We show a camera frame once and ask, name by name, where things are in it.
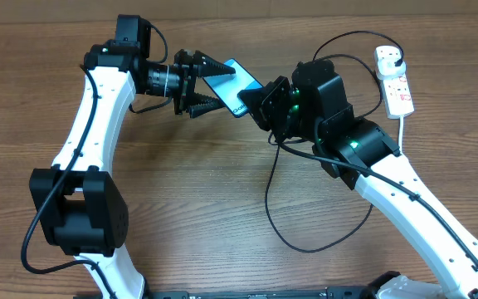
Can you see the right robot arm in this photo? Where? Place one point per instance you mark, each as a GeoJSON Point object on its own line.
{"type": "Point", "coordinates": [310, 116]}

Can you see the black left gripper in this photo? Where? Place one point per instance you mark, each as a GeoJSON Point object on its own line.
{"type": "Point", "coordinates": [204, 66]}

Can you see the white power strip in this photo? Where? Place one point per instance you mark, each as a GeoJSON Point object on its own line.
{"type": "Point", "coordinates": [396, 91]}

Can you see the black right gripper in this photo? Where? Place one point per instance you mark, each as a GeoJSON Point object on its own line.
{"type": "Point", "coordinates": [263, 105]}

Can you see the white USB wall charger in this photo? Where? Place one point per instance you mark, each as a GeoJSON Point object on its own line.
{"type": "Point", "coordinates": [387, 69]}

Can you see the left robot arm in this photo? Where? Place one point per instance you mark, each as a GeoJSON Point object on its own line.
{"type": "Point", "coordinates": [79, 208]}

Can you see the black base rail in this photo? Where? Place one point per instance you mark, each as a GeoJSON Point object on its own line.
{"type": "Point", "coordinates": [353, 292]}

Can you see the Samsung Galaxy smartphone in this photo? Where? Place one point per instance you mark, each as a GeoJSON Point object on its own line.
{"type": "Point", "coordinates": [227, 87]}

